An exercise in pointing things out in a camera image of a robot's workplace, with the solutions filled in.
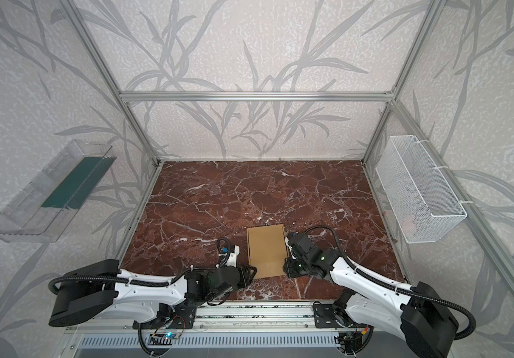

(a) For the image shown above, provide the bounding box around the brown cardboard box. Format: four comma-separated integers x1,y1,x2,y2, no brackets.
247,225,288,279

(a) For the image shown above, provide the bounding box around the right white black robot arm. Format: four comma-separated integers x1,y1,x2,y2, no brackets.
283,231,477,357

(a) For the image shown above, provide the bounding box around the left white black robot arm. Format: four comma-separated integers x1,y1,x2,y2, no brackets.
48,259,257,328

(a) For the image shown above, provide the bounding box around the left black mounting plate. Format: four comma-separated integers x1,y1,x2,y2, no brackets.
142,304,197,330

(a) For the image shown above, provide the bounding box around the black mounting plate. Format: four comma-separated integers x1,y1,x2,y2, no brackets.
142,304,197,330
312,301,356,328

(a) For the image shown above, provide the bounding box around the green circuit board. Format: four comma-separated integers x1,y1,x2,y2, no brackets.
151,331,182,345

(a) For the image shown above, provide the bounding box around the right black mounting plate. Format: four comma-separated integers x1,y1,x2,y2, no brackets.
312,301,356,328

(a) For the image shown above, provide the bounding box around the pink item in basket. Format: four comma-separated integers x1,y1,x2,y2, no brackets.
400,215,417,236

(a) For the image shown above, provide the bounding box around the green mat in bin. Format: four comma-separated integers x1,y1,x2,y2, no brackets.
42,157,116,210

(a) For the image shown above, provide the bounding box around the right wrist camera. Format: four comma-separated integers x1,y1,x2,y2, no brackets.
285,236,295,259

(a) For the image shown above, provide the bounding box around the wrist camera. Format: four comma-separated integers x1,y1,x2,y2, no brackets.
219,245,240,267
285,236,295,259

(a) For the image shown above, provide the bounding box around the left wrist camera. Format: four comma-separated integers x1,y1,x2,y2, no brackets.
219,245,240,267

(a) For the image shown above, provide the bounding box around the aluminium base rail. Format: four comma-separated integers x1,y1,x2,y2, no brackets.
64,300,419,334

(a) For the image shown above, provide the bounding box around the white wire mesh basket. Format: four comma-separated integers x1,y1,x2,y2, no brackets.
376,135,467,244

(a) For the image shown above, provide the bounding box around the clear plastic wall bin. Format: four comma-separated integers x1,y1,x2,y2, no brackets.
0,140,116,243

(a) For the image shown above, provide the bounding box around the aluminium frame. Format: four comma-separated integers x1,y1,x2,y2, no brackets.
58,1,514,297

